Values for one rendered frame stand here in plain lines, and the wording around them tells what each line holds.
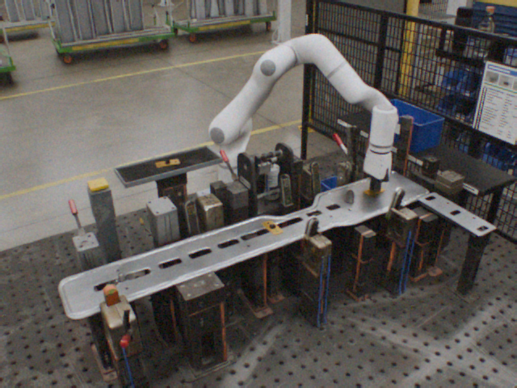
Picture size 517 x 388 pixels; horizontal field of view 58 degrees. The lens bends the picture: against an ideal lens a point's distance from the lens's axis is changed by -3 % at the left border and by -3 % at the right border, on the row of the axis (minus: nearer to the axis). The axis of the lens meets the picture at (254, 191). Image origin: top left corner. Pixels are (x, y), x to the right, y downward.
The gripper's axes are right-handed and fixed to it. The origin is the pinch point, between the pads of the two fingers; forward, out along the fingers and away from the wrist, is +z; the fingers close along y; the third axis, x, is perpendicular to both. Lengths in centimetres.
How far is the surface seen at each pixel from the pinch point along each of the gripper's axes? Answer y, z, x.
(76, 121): -412, 105, -45
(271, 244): 8, 3, -52
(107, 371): 6, 32, -111
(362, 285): 20.0, 26.1, -20.5
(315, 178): -14.3, -1.7, -18.2
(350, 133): -14.9, -16.3, -1.5
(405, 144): -14.4, -4.7, 29.9
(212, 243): -3, 3, -68
